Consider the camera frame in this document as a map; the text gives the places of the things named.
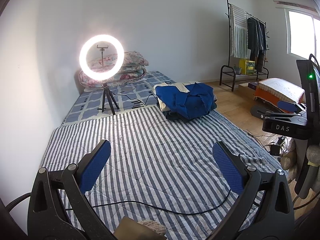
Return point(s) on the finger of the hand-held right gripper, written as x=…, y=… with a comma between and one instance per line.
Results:
x=285, y=116
x=287, y=106

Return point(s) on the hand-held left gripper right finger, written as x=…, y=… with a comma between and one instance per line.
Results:
x=228, y=170

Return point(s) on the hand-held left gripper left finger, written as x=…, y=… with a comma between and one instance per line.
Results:
x=96, y=165

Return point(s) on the beige and blue jacket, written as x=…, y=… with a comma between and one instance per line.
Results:
x=190, y=100

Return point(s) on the dark hanging clothes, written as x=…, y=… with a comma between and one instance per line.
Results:
x=255, y=40

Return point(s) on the black clothes rack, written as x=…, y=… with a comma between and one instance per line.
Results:
x=229, y=30

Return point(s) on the person's right hand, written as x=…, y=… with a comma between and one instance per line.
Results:
x=313, y=156

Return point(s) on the black power adapter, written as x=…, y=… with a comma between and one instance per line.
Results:
x=275, y=149

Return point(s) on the beige plush toy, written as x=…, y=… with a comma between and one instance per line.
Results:
x=287, y=160

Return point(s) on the dark flat box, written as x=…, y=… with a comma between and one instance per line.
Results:
x=253, y=85

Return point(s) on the blue striped blanket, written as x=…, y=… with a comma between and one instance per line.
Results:
x=150, y=155

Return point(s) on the yellow box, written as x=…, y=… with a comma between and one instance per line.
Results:
x=247, y=67

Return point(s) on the olive cloth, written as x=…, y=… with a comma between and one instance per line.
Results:
x=127, y=228

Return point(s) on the window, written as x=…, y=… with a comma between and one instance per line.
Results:
x=302, y=35

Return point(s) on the black tripod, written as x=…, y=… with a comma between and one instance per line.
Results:
x=106, y=90

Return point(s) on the dark folded clothing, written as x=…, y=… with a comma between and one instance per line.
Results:
x=172, y=116

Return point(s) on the beige fuzzy cloth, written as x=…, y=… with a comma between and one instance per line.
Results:
x=152, y=227

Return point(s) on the striped hanging towel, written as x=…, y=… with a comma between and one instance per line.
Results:
x=238, y=35

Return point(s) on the floral quilt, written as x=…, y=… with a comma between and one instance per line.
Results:
x=135, y=58
x=130, y=76

